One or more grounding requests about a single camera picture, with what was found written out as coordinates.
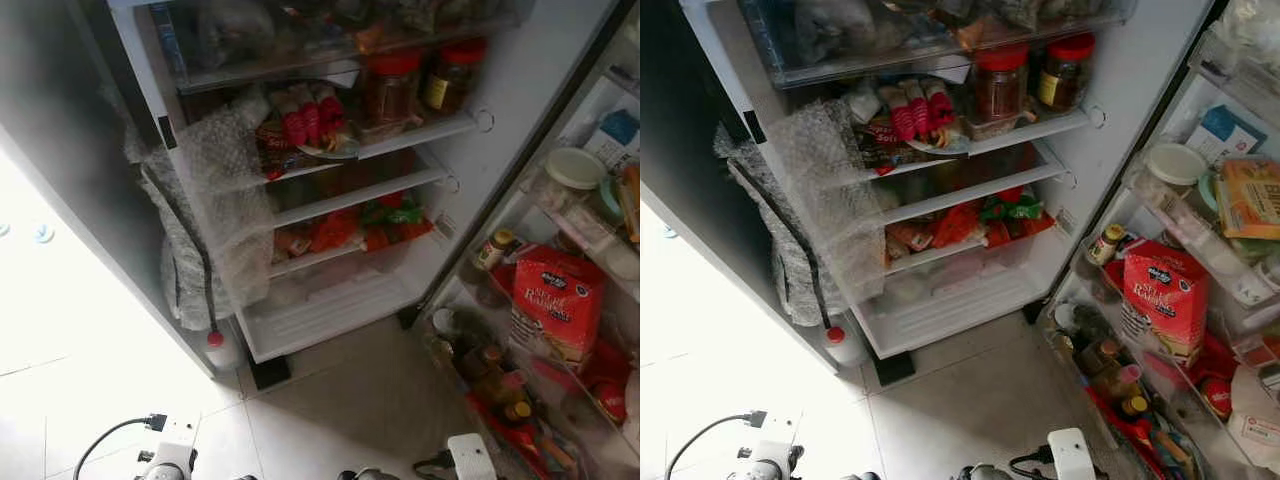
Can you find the black fridge door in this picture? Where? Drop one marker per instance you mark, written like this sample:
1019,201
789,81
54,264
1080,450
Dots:
575,225
1190,235

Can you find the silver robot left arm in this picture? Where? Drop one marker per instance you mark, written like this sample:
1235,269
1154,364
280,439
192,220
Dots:
165,472
765,472

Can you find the white edged fridge shelf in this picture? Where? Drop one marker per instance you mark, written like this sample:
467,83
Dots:
990,187
380,192
300,262
420,135
1040,128
915,258

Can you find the black fridge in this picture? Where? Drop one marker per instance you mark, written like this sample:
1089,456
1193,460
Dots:
520,90
1130,90

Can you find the clear plastic fridge drawer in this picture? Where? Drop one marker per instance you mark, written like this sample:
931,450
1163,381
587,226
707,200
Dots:
300,40
900,35

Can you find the red pouch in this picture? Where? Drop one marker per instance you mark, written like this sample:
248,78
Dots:
1215,385
610,390

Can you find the white crisper drawer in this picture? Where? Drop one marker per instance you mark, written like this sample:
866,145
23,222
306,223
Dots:
330,310
950,305

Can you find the red flour bag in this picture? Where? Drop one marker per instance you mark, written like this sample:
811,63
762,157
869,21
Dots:
555,300
1165,295

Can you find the brown bottle pink cap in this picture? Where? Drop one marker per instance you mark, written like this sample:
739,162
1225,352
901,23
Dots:
508,390
1118,382

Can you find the small brown food package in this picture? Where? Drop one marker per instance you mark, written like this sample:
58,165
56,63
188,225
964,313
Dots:
908,238
292,243

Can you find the brown glass bottle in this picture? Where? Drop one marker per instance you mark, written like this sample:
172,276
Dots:
1098,355
490,365

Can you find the yellow orange food box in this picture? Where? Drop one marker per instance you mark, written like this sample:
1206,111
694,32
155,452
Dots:
1250,200
632,200

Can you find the teal lid container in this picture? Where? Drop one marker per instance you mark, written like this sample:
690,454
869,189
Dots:
610,198
1208,193

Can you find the orange snack package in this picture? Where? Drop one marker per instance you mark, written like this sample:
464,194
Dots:
335,230
955,225

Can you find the small bottle yellow label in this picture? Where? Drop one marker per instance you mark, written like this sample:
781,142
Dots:
1105,245
495,250

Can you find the red food package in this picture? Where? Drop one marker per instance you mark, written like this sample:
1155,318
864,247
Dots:
880,148
272,150

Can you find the white lid container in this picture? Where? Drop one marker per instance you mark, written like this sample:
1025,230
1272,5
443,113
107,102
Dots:
1175,163
575,168

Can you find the green and red package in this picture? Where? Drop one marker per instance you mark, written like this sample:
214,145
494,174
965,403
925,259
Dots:
1015,212
395,220

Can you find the blue and white box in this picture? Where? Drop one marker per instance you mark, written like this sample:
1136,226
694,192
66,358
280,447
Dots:
1225,132
615,135

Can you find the white plate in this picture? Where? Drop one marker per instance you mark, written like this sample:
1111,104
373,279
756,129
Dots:
945,145
335,150

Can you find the red white sausage pack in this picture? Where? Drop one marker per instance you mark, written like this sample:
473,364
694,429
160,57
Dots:
310,115
940,105
918,110
292,122
330,110
900,118

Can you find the white wrapped bundle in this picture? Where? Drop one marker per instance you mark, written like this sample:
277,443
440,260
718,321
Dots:
862,100
265,103

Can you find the red lid glass jar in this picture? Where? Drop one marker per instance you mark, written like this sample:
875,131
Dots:
392,95
1000,90

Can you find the red lid jar yellow label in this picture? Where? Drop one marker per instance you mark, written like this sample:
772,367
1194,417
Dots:
1068,80
460,85

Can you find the white plastic bag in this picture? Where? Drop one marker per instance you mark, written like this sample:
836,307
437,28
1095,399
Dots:
1255,420

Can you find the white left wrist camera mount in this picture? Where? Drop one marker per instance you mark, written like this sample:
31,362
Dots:
178,440
780,450

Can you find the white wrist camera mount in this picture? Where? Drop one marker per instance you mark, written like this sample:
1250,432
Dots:
472,458
178,440
1072,452
780,450

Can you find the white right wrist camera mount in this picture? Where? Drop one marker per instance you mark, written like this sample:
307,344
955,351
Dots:
1072,452
472,458

